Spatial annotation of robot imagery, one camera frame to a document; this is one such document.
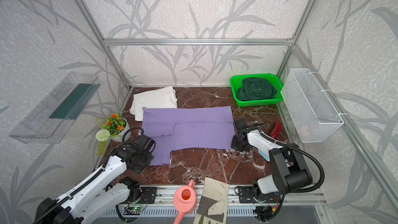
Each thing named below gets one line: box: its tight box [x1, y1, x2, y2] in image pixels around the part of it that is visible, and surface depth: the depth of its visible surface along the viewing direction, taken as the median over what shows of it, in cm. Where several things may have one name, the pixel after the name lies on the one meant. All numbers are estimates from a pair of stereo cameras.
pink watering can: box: [173, 178, 198, 224], surface depth 64 cm
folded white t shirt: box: [129, 86, 178, 122], surface depth 113 cm
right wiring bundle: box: [252, 199, 284, 224], surface depth 71 cm
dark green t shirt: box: [236, 77, 277, 102], surface depth 114 cm
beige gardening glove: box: [192, 176, 230, 224], surface depth 72 cm
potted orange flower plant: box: [95, 113, 132, 157], surface depth 84 cm
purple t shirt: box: [138, 105, 236, 166], surface depth 100 cm
